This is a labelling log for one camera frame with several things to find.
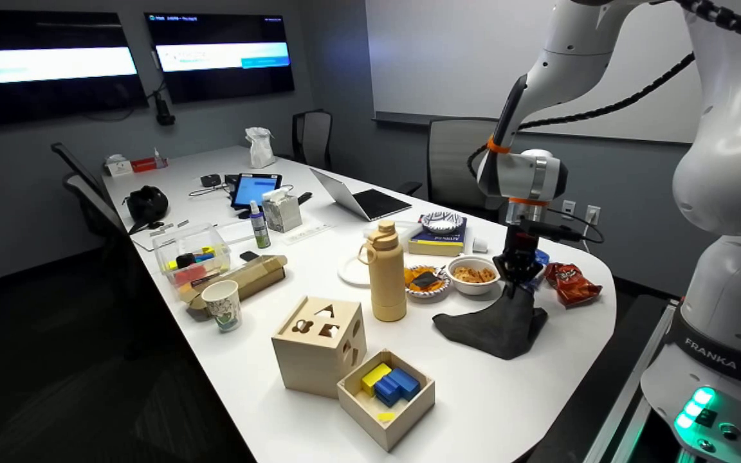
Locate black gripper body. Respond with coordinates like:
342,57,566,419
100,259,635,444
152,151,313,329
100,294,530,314
494,218,557,278

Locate black cloth towel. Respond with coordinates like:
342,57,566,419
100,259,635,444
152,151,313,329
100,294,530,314
431,280,551,363

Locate red snack bag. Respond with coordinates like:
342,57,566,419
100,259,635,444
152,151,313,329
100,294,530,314
544,259,605,308

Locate blue and yellow box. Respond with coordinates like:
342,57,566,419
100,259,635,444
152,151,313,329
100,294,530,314
404,223,472,259

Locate white bowl with food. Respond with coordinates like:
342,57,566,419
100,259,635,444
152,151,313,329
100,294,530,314
401,262,453,304

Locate beige water bottle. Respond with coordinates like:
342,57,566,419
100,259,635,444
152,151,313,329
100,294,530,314
365,218,409,326

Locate blue wooden block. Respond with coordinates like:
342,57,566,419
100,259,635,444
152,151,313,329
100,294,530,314
373,377,408,408
387,367,422,398

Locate white round plate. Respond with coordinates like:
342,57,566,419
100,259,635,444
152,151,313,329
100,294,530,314
338,255,373,290

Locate long yellow wooden block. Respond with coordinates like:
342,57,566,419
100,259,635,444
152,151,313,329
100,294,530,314
359,361,396,394

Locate wooden open tray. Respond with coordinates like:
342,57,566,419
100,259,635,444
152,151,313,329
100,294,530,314
334,348,437,453

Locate silver open laptop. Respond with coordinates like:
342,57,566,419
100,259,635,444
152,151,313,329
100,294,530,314
310,164,373,223

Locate wooden shape sorter cube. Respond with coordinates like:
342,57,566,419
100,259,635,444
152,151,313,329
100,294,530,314
271,294,372,398

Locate white tissue box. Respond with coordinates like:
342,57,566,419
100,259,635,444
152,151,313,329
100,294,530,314
261,188,304,235

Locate brown cardboard box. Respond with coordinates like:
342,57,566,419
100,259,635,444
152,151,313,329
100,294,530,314
176,251,292,321

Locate small spray bottle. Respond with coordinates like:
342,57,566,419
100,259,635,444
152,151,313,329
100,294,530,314
251,201,273,251

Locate tablet with blue screen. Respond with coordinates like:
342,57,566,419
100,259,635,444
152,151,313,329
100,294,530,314
230,169,287,213

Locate white plastic bag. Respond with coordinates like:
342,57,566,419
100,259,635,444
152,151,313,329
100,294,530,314
242,123,279,173

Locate patterned paper cup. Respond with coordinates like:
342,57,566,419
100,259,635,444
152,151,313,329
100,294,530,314
199,278,244,335

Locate clear plastic container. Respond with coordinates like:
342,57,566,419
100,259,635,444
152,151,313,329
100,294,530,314
152,223,234,290

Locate black bag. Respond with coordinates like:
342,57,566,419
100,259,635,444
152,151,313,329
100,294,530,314
123,182,172,228

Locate small red box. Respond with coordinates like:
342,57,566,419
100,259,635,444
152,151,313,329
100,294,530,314
129,154,162,174

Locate small white box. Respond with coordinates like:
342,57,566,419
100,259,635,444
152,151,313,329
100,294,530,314
104,151,136,181

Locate black tilted office chair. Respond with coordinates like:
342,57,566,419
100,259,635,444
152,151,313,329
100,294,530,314
50,138,126,244

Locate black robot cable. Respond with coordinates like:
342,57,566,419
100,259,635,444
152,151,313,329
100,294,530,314
468,49,701,248

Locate white wall whiteboard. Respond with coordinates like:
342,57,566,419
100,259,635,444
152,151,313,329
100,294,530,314
363,0,741,148

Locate smaller wall monitor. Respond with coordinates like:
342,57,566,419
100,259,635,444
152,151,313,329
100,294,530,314
144,10,298,106

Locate black conference camera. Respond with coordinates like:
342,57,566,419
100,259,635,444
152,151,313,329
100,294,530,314
149,84,179,128

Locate wide wall monitor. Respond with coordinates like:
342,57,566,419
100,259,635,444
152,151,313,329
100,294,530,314
0,8,149,132

